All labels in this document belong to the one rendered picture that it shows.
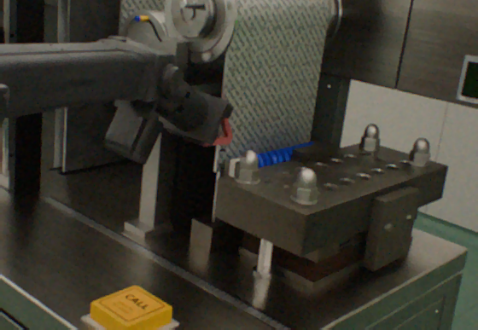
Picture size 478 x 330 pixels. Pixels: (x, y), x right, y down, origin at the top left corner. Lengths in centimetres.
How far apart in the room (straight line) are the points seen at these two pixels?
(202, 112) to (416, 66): 41
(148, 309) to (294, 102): 46
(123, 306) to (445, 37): 66
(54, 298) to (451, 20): 72
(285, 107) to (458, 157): 270
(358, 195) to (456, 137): 279
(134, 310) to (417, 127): 312
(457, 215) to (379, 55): 267
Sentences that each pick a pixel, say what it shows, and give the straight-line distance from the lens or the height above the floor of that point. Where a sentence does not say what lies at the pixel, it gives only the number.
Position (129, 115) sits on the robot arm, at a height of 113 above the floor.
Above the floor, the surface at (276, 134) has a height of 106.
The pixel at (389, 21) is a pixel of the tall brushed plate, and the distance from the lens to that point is 122.
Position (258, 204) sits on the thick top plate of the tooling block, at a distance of 94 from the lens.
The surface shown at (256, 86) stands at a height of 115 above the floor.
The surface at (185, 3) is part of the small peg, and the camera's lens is 97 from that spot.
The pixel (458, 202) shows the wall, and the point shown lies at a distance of 382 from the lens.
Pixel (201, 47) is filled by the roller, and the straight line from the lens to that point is 102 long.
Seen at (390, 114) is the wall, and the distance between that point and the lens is 392.
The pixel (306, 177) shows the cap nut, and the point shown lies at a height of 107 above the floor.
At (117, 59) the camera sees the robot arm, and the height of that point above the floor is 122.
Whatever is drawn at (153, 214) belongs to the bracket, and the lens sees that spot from 109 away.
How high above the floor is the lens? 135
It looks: 17 degrees down
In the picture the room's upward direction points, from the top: 6 degrees clockwise
